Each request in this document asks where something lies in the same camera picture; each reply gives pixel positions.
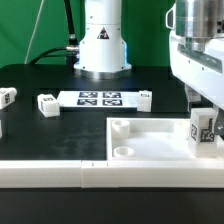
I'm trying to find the white front fence wall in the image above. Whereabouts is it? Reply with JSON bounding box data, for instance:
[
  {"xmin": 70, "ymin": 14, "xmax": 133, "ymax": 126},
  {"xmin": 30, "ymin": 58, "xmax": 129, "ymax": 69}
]
[{"xmin": 0, "ymin": 159, "xmax": 224, "ymax": 188}]

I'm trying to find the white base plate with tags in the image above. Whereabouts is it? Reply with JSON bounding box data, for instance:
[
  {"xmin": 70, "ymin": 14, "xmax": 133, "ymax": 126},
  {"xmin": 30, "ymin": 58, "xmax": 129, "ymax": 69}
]
[{"xmin": 57, "ymin": 91, "xmax": 138, "ymax": 108}]

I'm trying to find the white square tabletop part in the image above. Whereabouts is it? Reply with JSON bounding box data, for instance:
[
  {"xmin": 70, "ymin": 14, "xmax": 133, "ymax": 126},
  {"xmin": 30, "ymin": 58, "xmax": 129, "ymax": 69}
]
[{"xmin": 106, "ymin": 118, "xmax": 224, "ymax": 161}]

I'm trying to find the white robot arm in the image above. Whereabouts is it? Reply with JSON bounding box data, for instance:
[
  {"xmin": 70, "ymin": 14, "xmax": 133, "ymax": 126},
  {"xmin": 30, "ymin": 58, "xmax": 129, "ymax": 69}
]
[{"xmin": 74, "ymin": 0, "xmax": 224, "ymax": 135}]

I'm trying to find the black thick cable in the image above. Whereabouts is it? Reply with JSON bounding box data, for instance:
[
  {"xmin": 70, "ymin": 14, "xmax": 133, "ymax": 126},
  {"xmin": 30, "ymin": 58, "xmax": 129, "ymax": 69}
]
[{"xmin": 63, "ymin": 0, "xmax": 80, "ymax": 48}]

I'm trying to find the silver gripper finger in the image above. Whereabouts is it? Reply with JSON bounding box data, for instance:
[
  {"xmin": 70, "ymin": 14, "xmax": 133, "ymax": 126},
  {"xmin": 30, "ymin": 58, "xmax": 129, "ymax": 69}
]
[
  {"xmin": 212, "ymin": 107, "xmax": 224, "ymax": 136},
  {"xmin": 184, "ymin": 85, "xmax": 202, "ymax": 111}
]

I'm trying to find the thin white cable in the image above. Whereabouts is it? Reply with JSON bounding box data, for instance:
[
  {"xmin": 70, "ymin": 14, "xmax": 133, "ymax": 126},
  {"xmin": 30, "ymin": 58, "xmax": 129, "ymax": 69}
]
[{"xmin": 24, "ymin": 0, "xmax": 46, "ymax": 65}]

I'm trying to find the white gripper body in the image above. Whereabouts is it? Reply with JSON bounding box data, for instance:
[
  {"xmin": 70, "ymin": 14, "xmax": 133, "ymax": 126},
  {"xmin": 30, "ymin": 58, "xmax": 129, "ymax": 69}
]
[{"xmin": 166, "ymin": 3, "xmax": 224, "ymax": 110}]

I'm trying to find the black horizontal cable with connector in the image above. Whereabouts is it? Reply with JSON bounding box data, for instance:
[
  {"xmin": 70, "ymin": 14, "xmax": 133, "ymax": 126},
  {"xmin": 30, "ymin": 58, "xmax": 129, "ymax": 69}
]
[{"xmin": 28, "ymin": 45, "xmax": 81, "ymax": 66}]

